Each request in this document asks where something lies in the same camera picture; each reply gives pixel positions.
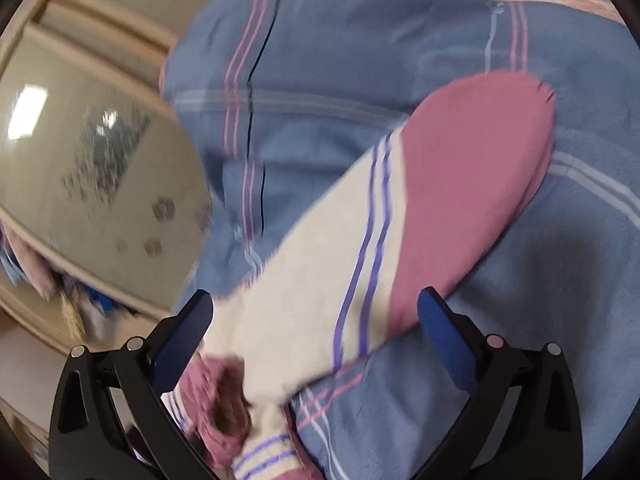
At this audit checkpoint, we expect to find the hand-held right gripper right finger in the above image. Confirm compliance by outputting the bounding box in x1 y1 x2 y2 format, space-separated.
417 286 584 480

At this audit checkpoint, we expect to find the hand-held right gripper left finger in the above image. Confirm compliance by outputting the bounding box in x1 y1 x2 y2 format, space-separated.
49 289 216 480

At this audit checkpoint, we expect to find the white and pink hooded jacket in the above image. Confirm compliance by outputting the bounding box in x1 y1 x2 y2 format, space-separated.
160 72 559 480

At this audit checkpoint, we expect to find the bright blue cloth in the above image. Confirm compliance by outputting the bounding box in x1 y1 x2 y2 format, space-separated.
89 287 132 323

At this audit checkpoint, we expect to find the pink hanging puffer jacket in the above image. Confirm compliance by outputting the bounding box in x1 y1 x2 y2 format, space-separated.
0 224 57 302

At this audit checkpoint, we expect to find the frosted floral sliding door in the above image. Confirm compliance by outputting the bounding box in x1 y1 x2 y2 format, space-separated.
0 25 217 313

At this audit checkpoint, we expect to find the blue plaid blanket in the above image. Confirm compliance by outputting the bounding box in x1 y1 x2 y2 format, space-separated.
159 0 640 480

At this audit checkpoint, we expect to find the light wooden wardrobe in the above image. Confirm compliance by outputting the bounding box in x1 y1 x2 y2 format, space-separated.
0 0 261 461

